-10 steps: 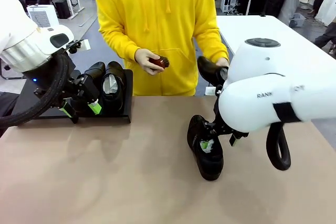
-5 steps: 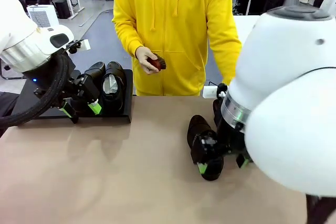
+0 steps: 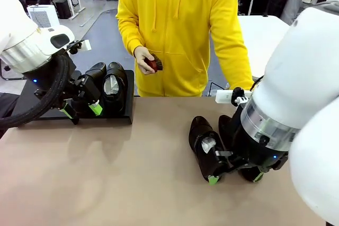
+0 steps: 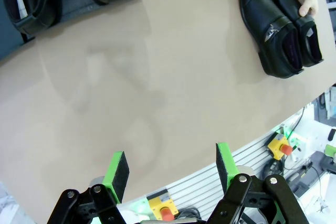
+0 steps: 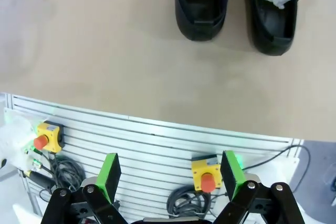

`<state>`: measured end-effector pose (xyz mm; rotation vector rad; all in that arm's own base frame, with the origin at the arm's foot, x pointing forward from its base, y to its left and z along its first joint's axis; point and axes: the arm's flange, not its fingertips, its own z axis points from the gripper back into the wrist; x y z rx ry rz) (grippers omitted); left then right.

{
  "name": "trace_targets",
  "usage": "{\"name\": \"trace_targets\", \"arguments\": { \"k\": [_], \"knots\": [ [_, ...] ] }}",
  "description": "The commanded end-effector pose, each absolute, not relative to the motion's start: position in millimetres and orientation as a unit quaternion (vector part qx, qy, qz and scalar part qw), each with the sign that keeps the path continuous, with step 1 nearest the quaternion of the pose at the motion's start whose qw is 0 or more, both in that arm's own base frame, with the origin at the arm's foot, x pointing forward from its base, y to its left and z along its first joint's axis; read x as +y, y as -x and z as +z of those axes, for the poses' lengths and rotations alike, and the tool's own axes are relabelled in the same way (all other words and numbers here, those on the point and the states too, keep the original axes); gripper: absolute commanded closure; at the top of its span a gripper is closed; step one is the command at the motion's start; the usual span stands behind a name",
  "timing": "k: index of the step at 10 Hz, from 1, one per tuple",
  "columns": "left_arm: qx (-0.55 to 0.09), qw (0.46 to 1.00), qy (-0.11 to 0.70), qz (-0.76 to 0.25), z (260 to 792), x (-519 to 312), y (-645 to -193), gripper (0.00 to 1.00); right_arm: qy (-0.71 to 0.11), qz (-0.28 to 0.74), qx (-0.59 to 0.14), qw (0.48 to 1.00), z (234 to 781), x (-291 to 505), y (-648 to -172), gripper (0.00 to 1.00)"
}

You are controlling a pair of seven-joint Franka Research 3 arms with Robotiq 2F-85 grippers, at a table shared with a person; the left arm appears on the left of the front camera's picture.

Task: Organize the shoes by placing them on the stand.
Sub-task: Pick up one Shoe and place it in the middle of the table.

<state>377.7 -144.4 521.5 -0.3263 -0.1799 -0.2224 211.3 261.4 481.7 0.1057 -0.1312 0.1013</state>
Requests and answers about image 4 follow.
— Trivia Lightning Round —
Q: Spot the black cable bundle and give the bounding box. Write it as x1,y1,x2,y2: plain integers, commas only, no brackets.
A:
178,207,203,221
262,155,289,180

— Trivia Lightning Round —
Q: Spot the yellow emergency stop button box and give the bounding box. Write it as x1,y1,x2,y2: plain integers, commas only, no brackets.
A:
267,133,292,161
146,192,180,221

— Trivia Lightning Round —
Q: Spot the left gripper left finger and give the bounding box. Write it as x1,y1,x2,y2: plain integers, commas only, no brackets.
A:
46,151,131,224

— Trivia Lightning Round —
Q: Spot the slotted aluminium base rail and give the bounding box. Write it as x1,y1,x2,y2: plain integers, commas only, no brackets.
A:
123,108,309,221

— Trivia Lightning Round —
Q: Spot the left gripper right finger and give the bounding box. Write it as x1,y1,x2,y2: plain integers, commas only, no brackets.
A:
207,142,311,224

